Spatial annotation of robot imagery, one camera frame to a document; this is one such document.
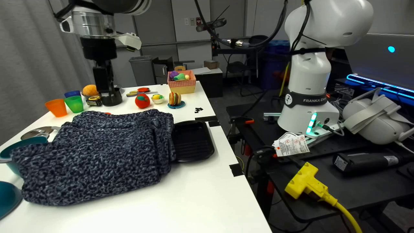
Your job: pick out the small black clip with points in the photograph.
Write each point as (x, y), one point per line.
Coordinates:
(196, 110)

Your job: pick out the teal frying pan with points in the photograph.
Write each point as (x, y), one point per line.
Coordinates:
(10, 198)

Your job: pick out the blue plastic cup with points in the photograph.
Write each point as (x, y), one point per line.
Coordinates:
(71, 94)

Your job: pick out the black office chair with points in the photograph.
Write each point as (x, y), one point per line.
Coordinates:
(243, 59)

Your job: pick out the white crumpled label packet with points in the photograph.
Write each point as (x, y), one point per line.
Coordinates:
(289, 144)

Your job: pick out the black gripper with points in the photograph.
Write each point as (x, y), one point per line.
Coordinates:
(101, 52)

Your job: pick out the open laptop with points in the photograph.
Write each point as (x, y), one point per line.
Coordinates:
(383, 61)

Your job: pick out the red toy plate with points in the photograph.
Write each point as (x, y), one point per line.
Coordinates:
(143, 90)

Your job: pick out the black cooking pot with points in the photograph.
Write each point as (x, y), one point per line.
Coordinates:
(111, 97)

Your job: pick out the orange plastic cup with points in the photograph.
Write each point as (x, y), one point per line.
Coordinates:
(57, 107)

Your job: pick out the silver pot lid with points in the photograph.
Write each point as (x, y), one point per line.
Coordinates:
(47, 132)

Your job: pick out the yellow power plug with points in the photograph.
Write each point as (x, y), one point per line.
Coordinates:
(304, 182)

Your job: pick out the camera on tripod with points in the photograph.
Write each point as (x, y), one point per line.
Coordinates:
(210, 26)

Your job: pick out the white VR headset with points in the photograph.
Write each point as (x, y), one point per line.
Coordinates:
(375, 117)

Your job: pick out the toy burger on teal plate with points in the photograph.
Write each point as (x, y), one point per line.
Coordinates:
(174, 101)

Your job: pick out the orange toy fruit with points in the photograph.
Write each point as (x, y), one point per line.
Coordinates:
(90, 90)

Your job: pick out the pink basket with toys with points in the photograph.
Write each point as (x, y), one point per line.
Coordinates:
(181, 82)

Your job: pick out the black rectangular device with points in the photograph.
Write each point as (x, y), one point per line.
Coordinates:
(358, 164)

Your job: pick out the yellow toy lemon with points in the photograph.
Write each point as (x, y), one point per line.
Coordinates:
(157, 99)

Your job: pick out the green plastic cup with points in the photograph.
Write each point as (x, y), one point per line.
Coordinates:
(75, 104)

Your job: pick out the red toy tomato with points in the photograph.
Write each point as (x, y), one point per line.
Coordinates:
(142, 100)

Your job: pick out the blue bin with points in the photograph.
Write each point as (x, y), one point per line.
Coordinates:
(273, 61)

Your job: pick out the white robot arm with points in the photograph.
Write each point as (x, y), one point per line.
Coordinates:
(313, 29)

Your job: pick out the black ridged plastic tray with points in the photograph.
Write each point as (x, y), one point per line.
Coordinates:
(191, 142)

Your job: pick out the teal pot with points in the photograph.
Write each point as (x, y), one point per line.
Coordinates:
(5, 156)

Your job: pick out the dark blue fleece blanket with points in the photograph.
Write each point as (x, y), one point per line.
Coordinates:
(97, 156)

